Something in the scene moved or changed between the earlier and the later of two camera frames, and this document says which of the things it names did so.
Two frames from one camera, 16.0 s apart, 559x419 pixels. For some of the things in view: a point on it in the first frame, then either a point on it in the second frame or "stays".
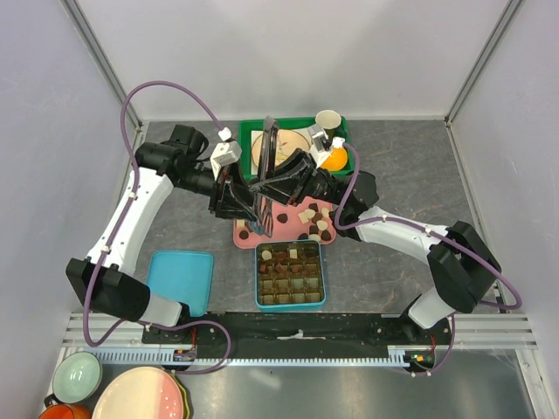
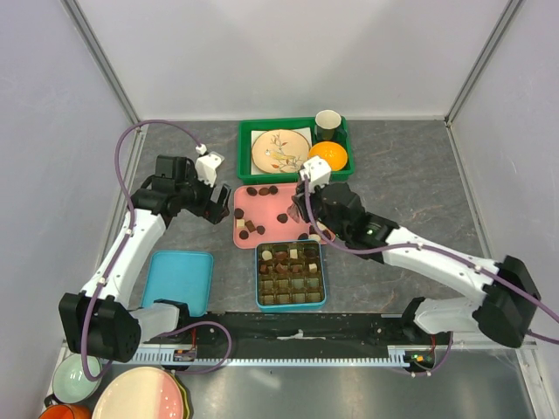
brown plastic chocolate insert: [289, 272] stays
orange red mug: [66, 411] stays
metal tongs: [263, 209] -> [299, 206]
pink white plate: [144, 393] stays
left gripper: [230, 197] -> [210, 209]
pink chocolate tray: [307, 219] stays
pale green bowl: [76, 376] stays
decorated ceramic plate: [288, 142] stays
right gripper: [287, 188] -> [315, 191]
